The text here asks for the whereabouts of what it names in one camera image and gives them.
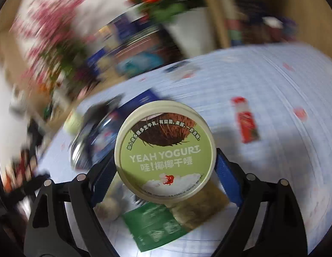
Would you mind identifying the wooden cabinet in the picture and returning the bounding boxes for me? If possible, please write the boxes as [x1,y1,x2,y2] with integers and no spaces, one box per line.
[203,0,332,49]

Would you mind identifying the red cup with white lid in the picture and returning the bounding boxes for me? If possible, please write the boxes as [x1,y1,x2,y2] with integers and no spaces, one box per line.
[262,16,285,42]

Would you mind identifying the dark blue cardboard box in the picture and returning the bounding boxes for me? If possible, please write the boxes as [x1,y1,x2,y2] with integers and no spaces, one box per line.
[80,88,160,169]

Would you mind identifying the pastel stacked cups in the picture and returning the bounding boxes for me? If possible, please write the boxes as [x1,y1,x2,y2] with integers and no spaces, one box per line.
[226,17,245,46]

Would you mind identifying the pink flower bouquet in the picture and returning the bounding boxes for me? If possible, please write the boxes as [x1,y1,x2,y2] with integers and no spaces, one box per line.
[11,0,89,86]

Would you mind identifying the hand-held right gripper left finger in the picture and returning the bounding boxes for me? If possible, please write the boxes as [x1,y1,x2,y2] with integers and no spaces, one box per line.
[24,157,121,257]

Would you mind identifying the green lid yogurt cup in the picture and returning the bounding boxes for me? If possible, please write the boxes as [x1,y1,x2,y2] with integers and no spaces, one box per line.
[114,100,217,204]

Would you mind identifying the green foil packet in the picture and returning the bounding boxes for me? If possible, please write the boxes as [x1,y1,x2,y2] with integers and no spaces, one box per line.
[122,202,189,252]

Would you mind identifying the small blue white packet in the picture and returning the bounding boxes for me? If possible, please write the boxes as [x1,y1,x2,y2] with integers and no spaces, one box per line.
[165,60,200,78]

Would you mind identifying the white flower pot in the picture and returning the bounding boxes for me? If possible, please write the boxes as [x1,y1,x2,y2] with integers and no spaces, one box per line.
[166,7,217,59]

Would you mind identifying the red tube packet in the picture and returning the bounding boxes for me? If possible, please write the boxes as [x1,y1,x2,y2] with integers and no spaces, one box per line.
[231,96,261,143]

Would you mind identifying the stack of blue gold boxes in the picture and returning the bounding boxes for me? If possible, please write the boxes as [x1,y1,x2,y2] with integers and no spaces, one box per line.
[86,16,145,70]

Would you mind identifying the shrink-wrapped can pack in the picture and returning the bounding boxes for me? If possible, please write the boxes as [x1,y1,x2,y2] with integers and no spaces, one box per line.
[113,40,166,81]

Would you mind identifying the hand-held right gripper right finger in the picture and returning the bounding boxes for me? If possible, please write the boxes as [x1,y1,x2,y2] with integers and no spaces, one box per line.
[214,147,311,257]

